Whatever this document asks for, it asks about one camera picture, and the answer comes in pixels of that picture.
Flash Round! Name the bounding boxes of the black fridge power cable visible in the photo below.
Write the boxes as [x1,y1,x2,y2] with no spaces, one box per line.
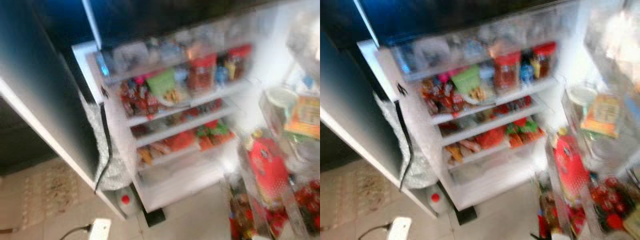
[398,100,416,192]
[94,102,113,195]

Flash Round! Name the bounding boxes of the large red snack bag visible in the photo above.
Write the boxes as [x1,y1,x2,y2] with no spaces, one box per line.
[247,137,291,206]
[552,134,591,201]

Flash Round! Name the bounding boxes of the orange red food packet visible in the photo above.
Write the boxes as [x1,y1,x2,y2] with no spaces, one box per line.
[165,131,197,153]
[475,127,507,150]

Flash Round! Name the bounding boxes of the small red lid jar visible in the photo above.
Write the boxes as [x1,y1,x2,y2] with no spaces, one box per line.
[227,44,253,81]
[531,42,557,78]

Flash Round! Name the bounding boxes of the white open fridge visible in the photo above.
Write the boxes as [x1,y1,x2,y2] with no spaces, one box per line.
[72,0,321,240]
[356,0,640,240]

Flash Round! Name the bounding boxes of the red cap bottles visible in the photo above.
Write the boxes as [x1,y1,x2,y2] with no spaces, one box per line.
[290,180,321,236]
[590,175,640,233]

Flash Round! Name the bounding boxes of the red snack packets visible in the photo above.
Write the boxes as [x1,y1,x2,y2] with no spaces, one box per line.
[421,77,466,116]
[120,80,161,118]

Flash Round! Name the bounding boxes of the white jug with red cap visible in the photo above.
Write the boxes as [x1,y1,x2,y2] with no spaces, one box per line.
[116,185,143,217]
[427,183,453,215]

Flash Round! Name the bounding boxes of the green and red packets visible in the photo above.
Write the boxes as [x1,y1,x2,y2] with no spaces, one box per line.
[196,120,236,151]
[506,117,546,148]

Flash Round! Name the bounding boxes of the dark sauce bottles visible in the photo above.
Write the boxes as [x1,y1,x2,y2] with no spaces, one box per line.
[229,192,253,240]
[537,190,563,240]

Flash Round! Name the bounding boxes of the orange yellow food packet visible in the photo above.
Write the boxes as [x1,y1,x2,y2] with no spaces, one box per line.
[286,95,321,140]
[581,94,625,138]

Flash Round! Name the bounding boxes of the green food packet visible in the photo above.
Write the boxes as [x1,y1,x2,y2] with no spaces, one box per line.
[147,69,178,98]
[451,65,482,95]

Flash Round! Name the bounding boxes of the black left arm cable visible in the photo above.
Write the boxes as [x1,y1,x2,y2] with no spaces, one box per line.
[59,224,93,240]
[357,223,393,240]

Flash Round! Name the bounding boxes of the white round lid container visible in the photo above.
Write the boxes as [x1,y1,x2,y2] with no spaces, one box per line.
[265,86,298,108]
[567,82,598,106]

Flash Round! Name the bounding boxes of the blue bottle in fridge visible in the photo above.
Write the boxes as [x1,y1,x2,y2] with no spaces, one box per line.
[519,50,535,86]
[215,62,230,88]

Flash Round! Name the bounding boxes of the silver foil wrap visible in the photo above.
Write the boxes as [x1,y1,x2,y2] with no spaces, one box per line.
[382,92,441,190]
[82,92,133,191]

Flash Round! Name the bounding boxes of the floral beige floor mat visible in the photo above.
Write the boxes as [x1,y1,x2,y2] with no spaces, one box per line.
[320,160,396,226]
[0,160,86,231]

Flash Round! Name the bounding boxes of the large red lid jar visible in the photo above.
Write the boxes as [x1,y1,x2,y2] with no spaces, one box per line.
[189,54,218,96]
[494,51,522,93]

